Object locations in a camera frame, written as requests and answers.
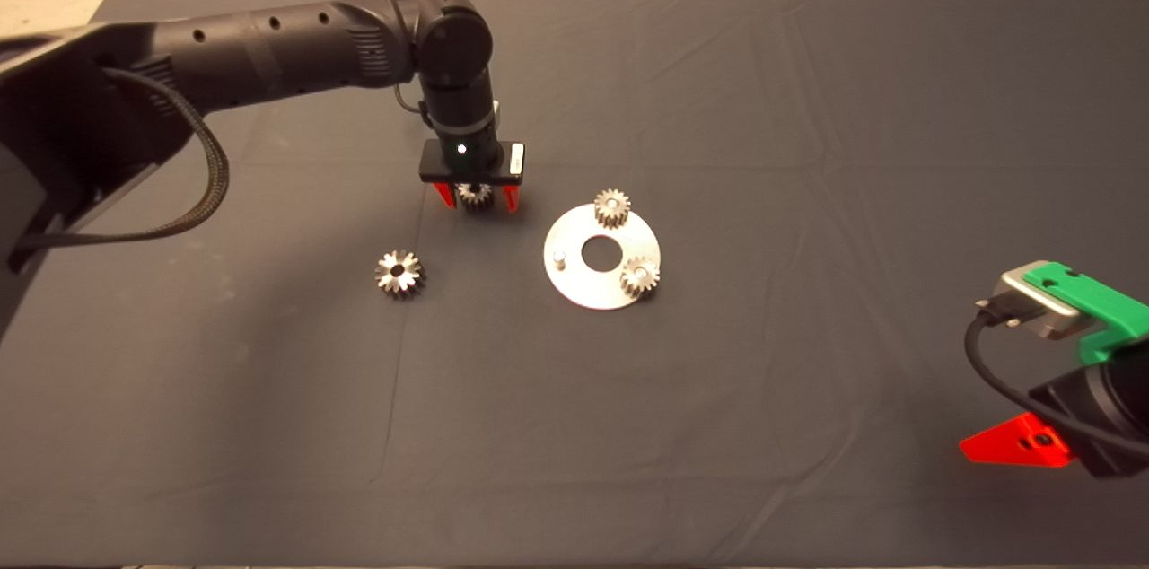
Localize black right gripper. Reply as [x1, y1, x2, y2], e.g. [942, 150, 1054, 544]
[959, 346, 1149, 480]

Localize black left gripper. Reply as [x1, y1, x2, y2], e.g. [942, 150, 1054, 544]
[418, 116, 526, 214]

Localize large steel gear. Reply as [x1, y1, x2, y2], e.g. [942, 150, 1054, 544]
[374, 249, 426, 302]

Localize round metal plate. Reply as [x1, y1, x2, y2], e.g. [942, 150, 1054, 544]
[543, 204, 662, 311]

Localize dark grey table cloth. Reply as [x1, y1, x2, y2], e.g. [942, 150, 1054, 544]
[0, 0, 1149, 566]

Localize thin black right cable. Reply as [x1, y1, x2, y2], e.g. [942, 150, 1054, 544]
[965, 300, 1149, 462]

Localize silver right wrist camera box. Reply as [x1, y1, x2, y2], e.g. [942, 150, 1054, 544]
[977, 268, 1092, 343]

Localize green right camera mount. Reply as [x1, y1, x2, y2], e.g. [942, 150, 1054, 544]
[1023, 261, 1149, 365]

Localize braided black left cable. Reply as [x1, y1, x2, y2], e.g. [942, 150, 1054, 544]
[9, 66, 232, 245]

